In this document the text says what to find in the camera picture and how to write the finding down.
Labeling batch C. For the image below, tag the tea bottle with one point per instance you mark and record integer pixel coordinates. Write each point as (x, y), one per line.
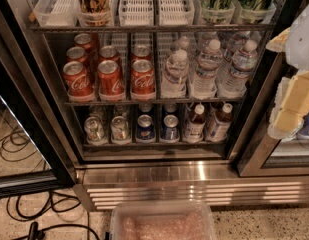
(220, 123)
(195, 124)

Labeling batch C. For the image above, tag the front left water bottle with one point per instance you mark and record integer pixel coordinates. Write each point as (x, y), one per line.
(174, 75)

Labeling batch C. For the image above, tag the front right water bottle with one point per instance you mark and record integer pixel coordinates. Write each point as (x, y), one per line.
(232, 78)

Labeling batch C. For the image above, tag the front left Coca-Cola can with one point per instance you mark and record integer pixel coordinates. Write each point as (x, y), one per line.
(77, 79)

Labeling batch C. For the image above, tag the clear plastic bin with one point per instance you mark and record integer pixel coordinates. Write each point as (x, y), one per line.
(162, 220)

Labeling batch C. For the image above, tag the front right Coca-Cola can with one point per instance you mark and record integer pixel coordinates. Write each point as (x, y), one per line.
(142, 77)

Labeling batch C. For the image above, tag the water bottle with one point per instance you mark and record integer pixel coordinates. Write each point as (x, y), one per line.
(174, 75)
(205, 70)
(232, 78)

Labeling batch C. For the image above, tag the right tea bottle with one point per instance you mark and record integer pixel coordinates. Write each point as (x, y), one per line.
(220, 123)

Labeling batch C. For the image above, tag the front left silver can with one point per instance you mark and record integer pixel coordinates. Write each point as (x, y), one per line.
(95, 133)

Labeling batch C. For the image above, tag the front left Pepsi can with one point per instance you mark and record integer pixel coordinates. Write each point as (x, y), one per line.
(145, 128)

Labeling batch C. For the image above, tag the wire shelf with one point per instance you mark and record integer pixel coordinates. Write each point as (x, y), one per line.
(154, 29)
(152, 101)

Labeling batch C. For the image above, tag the second row coca-cola can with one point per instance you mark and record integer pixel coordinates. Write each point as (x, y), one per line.
(109, 52)
(79, 54)
(141, 52)

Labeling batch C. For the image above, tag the back left Coca-Cola can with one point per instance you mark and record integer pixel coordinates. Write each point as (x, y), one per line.
(85, 41)

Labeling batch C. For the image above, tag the second row right Coca-Cola can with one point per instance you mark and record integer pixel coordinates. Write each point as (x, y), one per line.
(141, 52)

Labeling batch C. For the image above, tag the left tea bottle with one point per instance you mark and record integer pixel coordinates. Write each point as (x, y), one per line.
(195, 124)

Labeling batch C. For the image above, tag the blue can behind right door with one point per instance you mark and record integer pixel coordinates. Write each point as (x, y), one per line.
(303, 133)

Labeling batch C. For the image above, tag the open glass fridge door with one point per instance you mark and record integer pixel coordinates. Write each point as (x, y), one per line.
(32, 158)

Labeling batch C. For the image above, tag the second row middle Coca-Cola can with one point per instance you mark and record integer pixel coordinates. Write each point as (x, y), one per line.
(109, 52)

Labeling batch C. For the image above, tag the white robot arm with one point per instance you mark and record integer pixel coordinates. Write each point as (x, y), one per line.
(297, 46)

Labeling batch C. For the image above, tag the front middle water bottle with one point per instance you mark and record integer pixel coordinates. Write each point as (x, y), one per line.
(205, 70)

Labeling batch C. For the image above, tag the middle wire shelf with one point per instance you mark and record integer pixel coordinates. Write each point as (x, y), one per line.
(152, 101)

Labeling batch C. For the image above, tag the pepsi can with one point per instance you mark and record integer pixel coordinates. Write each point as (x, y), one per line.
(145, 128)
(170, 130)

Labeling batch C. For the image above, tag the front right Pepsi can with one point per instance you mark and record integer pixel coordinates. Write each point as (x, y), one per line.
(170, 130)

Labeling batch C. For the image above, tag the second row left Coca-Cola can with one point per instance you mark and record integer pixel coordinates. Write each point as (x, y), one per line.
(79, 54)

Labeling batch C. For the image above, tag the steel fridge base grille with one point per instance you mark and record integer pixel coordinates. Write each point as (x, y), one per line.
(103, 187)

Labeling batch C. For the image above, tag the front middle Coca-Cola can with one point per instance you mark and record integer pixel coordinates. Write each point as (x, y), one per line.
(110, 77)

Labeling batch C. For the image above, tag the top wire shelf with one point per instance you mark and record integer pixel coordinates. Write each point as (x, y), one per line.
(154, 29)

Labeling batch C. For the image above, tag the silver can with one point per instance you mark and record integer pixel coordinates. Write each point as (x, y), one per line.
(119, 128)
(95, 133)

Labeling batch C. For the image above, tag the white plastic lane tray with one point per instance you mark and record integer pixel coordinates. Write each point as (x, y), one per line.
(136, 12)

